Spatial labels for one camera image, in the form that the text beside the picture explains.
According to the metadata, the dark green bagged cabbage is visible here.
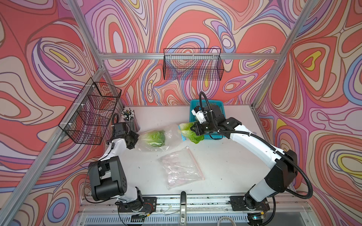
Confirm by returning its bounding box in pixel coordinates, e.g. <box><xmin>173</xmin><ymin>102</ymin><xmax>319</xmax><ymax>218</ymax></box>
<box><xmin>140</xmin><ymin>130</ymin><xmax>166</xmax><ymax>147</ymax></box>

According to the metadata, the blue-zip clear zip-top bag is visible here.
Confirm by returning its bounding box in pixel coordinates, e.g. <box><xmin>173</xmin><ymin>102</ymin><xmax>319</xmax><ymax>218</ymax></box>
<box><xmin>135</xmin><ymin>124</ymin><xmax>183</xmax><ymax>152</ymax></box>

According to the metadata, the pink-zip clear zip-top bag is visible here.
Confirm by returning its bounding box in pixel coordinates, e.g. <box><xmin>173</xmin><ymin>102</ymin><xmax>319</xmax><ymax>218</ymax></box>
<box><xmin>158</xmin><ymin>147</ymin><xmax>205</xmax><ymax>190</ymax></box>

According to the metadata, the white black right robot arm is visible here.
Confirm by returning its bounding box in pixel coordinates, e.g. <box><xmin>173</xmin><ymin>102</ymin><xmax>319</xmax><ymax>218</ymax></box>
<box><xmin>190</xmin><ymin>105</ymin><xmax>313</xmax><ymax>210</ymax></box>

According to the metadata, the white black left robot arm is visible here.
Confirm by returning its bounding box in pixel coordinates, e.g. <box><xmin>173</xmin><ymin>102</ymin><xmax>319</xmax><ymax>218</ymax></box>
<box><xmin>88</xmin><ymin>122</ymin><xmax>143</xmax><ymax>207</ymax></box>

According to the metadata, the metal pen holder cup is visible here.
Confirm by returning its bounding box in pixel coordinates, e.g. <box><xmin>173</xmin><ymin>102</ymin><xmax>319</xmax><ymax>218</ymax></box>
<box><xmin>121</xmin><ymin>108</ymin><xmax>140</xmax><ymax>133</ymax></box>

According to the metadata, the teal plastic basket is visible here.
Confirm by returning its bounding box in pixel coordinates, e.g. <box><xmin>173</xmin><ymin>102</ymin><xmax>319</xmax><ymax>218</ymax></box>
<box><xmin>189</xmin><ymin>99</ymin><xmax>226</xmax><ymax>140</ymax></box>

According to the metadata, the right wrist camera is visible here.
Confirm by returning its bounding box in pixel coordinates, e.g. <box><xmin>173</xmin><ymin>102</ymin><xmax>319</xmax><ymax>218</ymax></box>
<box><xmin>191</xmin><ymin>109</ymin><xmax>207</xmax><ymax>124</ymax></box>

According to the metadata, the black wire basket left wall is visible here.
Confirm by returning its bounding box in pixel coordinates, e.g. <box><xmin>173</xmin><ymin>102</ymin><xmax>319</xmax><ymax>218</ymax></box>
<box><xmin>58</xmin><ymin>78</ymin><xmax>122</xmax><ymax>145</ymax></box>

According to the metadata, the black wire basket wall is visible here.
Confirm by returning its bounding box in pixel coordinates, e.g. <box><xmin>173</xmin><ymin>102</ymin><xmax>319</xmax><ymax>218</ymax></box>
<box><xmin>58</xmin><ymin>78</ymin><xmax>122</xmax><ymax>145</ymax></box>
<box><xmin>163</xmin><ymin>47</ymin><xmax>224</xmax><ymax>81</ymax></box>

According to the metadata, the black wire basket back wall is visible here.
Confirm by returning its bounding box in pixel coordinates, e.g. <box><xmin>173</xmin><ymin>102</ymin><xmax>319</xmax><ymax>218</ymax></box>
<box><xmin>163</xmin><ymin>47</ymin><xmax>224</xmax><ymax>81</ymax></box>

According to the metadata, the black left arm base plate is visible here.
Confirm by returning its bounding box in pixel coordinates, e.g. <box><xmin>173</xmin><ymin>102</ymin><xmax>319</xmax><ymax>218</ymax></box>
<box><xmin>118</xmin><ymin>196</ymin><xmax>157</xmax><ymax>214</ymax></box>

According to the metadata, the aluminium front table rail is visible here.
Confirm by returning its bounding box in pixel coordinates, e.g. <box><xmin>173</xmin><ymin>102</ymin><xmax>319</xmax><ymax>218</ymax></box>
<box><xmin>78</xmin><ymin>193</ymin><xmax>312</xmax><ymax>214</ymax></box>

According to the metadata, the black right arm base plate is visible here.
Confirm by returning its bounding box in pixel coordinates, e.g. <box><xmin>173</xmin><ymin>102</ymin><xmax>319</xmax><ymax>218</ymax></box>
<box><xmin>229</xmin><ymin>196</ymin><xmax>270</xmax><ymax>212</ymax></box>

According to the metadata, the black silver centre bracket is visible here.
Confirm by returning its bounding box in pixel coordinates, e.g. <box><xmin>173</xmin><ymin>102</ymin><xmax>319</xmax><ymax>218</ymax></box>
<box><xmin>179</xmin><ymin>191</ymin><xmax>187</xmax><ymax>226</ymax></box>

